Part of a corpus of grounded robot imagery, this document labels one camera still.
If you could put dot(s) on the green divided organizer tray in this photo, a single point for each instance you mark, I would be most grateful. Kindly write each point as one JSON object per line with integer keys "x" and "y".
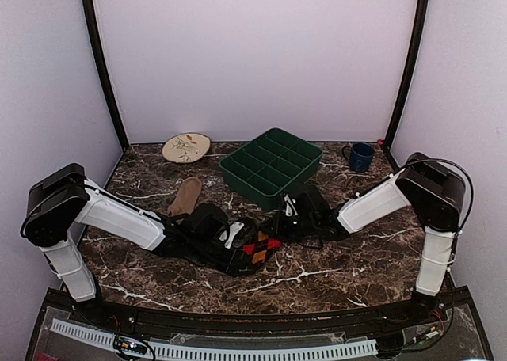
{"x": 270, "y": 165}

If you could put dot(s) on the white slotted cable duct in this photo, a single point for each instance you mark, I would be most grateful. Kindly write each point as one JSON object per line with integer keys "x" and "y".
{"x": 200, "y": 347}

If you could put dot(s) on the red yellow argyle sock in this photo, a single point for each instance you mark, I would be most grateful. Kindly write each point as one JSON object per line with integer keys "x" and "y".
{"x": 249, "y": 253}

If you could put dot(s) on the black front table rail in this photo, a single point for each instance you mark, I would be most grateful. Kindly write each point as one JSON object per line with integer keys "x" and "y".
{"x": 456, "y": 310}

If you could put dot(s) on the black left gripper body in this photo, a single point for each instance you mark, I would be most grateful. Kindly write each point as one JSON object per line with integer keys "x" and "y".
{"x": 201, "y": 250}

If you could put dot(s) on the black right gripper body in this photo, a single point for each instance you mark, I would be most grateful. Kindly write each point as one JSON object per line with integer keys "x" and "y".
{"x": 283, "y": 214}

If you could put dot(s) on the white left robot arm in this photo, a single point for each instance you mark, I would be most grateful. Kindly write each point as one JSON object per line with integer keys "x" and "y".
{"x": 66, "y": 197}

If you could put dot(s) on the dark blue mug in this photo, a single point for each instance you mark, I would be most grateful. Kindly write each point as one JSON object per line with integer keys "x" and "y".
{"x": 359, "y": 156}

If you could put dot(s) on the round wooden slice plate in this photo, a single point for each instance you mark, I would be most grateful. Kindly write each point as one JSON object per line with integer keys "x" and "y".
{"x": 186, "y": 148}

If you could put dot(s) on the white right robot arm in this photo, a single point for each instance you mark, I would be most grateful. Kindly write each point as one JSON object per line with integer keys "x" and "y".
{"x": 434, "y": 188}

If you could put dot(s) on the black left corner post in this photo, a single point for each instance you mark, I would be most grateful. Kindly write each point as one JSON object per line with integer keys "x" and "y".
{"x": 103, "y": 73}

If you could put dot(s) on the brown ribbed sock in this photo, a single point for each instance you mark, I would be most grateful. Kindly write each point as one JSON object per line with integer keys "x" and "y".
{"x": 186, "y": 197}

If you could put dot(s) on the black corner post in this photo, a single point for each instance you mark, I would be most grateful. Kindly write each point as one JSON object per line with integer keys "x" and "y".
{"x": 103, "y": 73}
{"x": 408, "y": 72}

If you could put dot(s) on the black right corner post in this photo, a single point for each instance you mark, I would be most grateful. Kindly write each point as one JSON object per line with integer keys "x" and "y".
{"x": 408, "y": 72}

